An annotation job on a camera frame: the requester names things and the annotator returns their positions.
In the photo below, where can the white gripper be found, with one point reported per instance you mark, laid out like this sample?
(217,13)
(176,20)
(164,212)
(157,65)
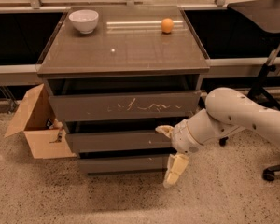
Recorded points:
(184,139)

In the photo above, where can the grey bottom drawer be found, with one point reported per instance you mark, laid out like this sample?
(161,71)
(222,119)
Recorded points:
(125,161)

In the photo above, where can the grey drawer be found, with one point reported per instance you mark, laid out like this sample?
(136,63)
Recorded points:
(122,134)
(107,98)
(125,161)

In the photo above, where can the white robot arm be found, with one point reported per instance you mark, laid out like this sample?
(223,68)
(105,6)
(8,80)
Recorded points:
(226,112)

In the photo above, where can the grey top drawer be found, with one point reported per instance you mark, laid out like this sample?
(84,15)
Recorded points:
(107,98)

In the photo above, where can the grey middle drawer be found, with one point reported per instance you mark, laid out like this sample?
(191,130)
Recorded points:
(122,134)

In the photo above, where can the grey drawer cabinet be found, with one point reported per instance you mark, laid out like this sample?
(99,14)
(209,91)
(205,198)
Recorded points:
(140,68)

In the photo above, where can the open cardboard box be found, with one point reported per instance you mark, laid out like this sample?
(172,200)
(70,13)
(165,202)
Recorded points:
(36,120)

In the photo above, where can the black office chair base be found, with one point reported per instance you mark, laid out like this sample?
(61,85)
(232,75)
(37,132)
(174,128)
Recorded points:
(268,174)

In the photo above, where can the orange fruit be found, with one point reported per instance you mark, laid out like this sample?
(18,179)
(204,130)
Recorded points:
(167,25)

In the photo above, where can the white ceramic bowl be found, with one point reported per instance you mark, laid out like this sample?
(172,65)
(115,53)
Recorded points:
(84,20)

